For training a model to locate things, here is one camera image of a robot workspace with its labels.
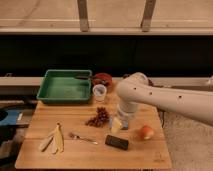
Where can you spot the dark grape bunch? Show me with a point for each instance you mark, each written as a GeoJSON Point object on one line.
{"type": "Point", "coordinates": [100, 119]}

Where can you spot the purple bowl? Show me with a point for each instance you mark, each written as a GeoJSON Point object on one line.
{"type": "Point", "coordinates": [150, 83]}

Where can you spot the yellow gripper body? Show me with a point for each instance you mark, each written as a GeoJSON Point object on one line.
{"type": "Point", "coordinates": [116, 125]}

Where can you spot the green plastic tray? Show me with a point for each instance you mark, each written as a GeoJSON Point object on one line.
{"type": "Point", "coordinates": [65, 87]}

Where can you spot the red bowl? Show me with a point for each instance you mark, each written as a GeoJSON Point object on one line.
{"type": "Point", "coordinates": [102, 78]}

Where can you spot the orange apple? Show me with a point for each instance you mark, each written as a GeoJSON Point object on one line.
{"type": "Point", "coordinates": [146, 132]}

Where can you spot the banana peel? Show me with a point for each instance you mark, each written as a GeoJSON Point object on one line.
{"type": "Point", "coordinates": [56, 138]}

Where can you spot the black eraser block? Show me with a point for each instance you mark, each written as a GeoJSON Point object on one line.
{"type": "Point", "coordinates": [117, 142]}

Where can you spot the blue object at left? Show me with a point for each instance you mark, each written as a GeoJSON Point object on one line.
{"type": "Point", "coordinates": [9, 117]}

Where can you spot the silver fork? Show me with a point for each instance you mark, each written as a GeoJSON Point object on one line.
{"type": "Point", "coordinates": [77, 137]}

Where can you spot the clear plastic cup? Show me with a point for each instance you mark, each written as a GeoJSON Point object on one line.
{"type": "Point", "coordinates": [99, 92]}

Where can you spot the blue sponge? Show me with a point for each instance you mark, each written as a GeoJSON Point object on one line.
{"type": "Point", "coordinates": [124, 124]}

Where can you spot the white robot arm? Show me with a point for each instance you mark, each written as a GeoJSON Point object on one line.
{"type": "Point", "coordinates": [135, 89]}

